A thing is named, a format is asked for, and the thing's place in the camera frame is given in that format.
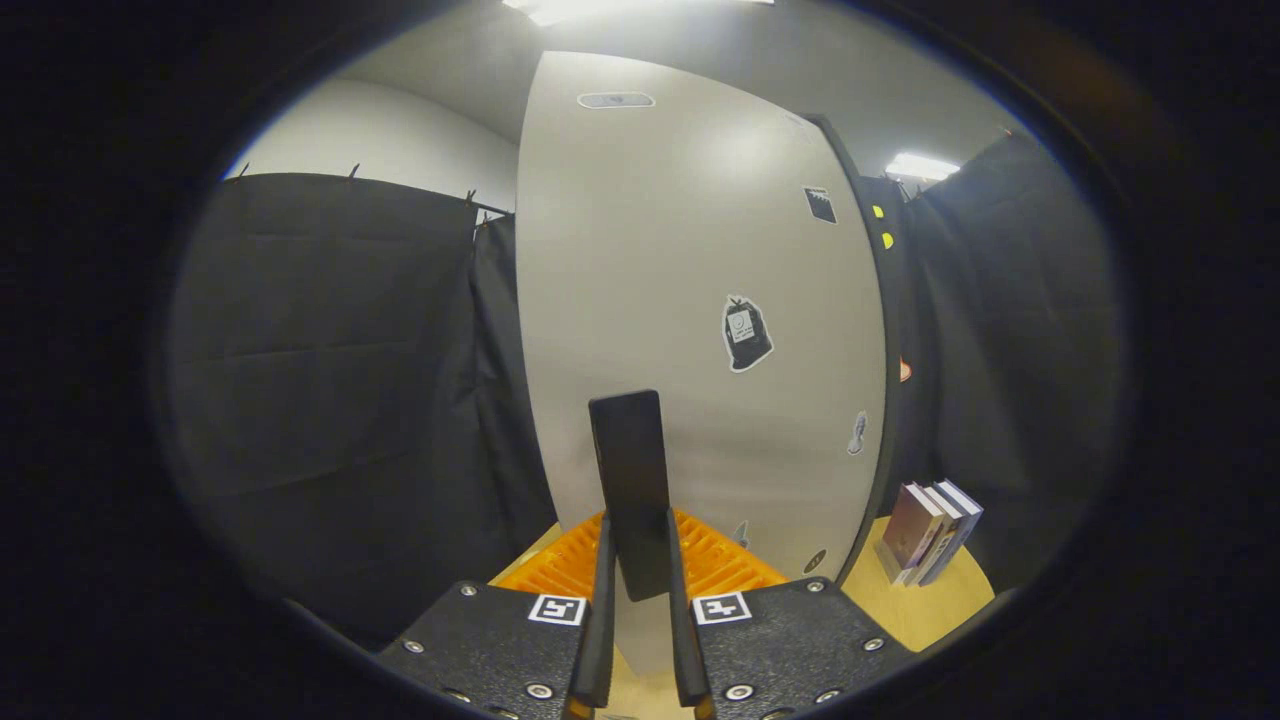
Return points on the dark grey cabinet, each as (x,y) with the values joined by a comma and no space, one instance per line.
(893,350)

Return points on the small ceiling light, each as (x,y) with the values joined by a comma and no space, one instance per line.
(920,166)

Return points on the grey blue cover book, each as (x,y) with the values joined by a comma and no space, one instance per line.
(968,515)

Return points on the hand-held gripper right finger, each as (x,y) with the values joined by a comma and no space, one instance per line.
(790,640)

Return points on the black backdrop cloth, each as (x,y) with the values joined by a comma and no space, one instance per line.
(330,400)

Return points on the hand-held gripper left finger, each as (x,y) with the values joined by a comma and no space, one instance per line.
(500,650)

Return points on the white spine book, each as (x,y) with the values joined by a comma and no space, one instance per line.
(948,535)

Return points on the large ceiling light panel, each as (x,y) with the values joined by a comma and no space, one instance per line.
(600,8)

